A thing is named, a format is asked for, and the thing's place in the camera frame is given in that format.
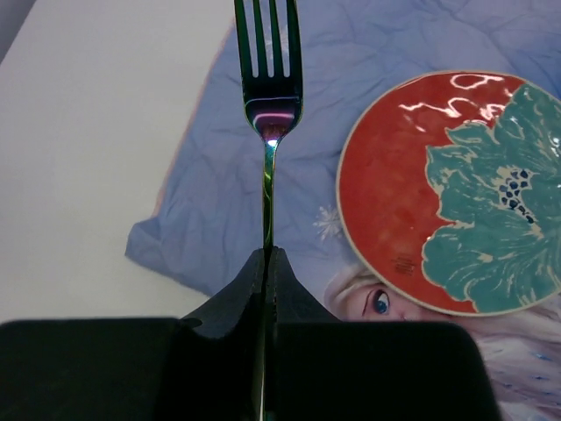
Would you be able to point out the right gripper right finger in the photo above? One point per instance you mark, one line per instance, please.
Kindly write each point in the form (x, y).
(304, 350)

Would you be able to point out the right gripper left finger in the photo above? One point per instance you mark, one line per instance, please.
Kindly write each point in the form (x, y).
(213, 371)

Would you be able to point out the red and teal plate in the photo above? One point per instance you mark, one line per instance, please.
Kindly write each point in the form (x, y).
(448, 189)

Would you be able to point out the iridescent fork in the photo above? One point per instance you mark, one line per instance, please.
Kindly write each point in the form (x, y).
(273, 105)

